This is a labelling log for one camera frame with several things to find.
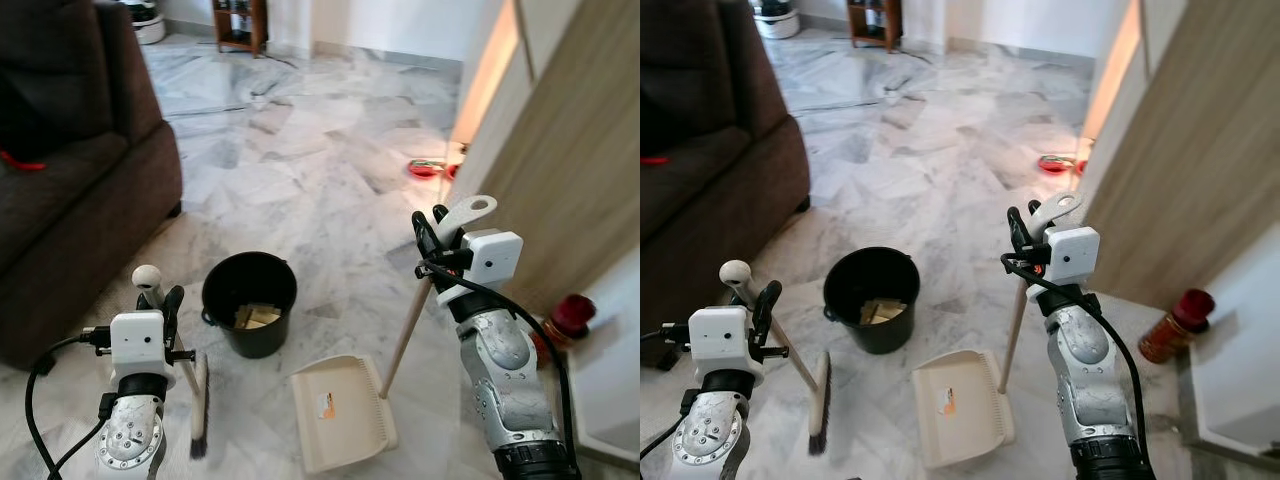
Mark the red bowl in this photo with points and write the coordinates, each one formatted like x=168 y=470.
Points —
x=425 y=168
x=1058 y=164

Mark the white cabinet base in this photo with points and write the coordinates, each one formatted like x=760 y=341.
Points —
x=615 y=380
x=1240 y=370

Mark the red capped brown bottle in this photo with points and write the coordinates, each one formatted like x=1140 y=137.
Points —
x=1180 y=325
x=572 y=315

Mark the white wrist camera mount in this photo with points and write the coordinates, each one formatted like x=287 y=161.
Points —
x=1070 y=255
x=137 y=340
x=490 y=258
x=718 y=338

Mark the dark brown sofa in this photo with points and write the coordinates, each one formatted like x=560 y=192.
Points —
x=60 y=200
x=720 y=170

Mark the white round appliance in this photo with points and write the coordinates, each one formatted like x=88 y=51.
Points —
x=775 y=18
x=145 y=20

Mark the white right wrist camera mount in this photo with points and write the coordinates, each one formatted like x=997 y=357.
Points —
x=490 y=258
x=1070 y=255

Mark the small wooden shelf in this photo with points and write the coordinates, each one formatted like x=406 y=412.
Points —
x=875 y=22
x=240 y=25

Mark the red item on sofa seat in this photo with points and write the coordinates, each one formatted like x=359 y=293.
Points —
x=652 y=159
x=20 y=160

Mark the light wooden door panel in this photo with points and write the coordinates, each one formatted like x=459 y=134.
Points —
x=560 y=150
x=1190 y=150

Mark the black plastic bucket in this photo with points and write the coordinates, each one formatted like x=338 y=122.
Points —
x=870 y=338
x=250 y=340

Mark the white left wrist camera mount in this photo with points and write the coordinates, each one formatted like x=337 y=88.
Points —
x=718 y=338
x=137 y=340

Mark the wooden hand brush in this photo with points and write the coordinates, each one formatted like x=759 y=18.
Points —
x=820 y=405
x=200 y=410

